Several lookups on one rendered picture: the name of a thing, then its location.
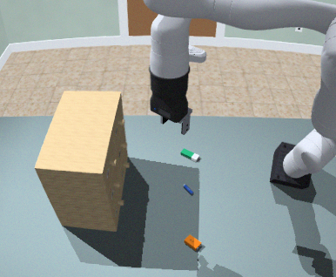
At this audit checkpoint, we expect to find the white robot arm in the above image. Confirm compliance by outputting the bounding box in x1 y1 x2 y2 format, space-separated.
144 0 336 178

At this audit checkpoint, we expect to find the wooden drawer front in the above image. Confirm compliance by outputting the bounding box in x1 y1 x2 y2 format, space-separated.
113 186 124 227
103 135 117 192
119 148 130 190
117 125 127 170
108 162 121 212
112 99 124 150

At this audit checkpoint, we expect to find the light wooden chest of drawers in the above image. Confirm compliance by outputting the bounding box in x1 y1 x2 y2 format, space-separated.
35 91 122 232

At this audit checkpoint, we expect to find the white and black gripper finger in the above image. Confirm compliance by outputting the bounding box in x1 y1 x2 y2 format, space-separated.
179 107 192 135
161 116 168 124

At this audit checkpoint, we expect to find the orange rectangular block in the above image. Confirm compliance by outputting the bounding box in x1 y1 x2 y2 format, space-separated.
185 235 201 251

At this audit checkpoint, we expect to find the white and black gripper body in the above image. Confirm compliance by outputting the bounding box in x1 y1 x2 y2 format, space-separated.
149 45 207 123

